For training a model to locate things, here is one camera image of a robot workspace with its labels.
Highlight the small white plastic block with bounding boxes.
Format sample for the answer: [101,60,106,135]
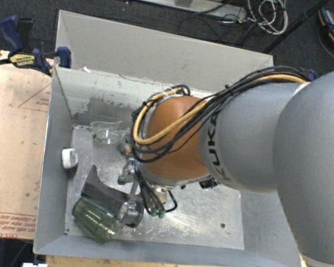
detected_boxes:
[58,146,81,172]

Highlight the brown cardboard board, red print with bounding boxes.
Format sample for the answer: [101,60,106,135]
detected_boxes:
[0,49,64,247]

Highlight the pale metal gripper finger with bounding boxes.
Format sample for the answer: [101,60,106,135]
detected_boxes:
[116,156,138,188]
[115,193,148,231]

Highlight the grey metal bin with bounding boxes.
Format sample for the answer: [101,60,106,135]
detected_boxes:
[19,9,334,267]

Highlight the clear glass measuring cup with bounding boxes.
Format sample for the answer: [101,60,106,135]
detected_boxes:
[86,114,130,149]

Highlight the black cylinder on white bracket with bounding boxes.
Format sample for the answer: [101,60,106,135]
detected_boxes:
[197,174,220,192]

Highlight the dark grey wedge block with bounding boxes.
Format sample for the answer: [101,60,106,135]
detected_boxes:
[78,163,132,216]

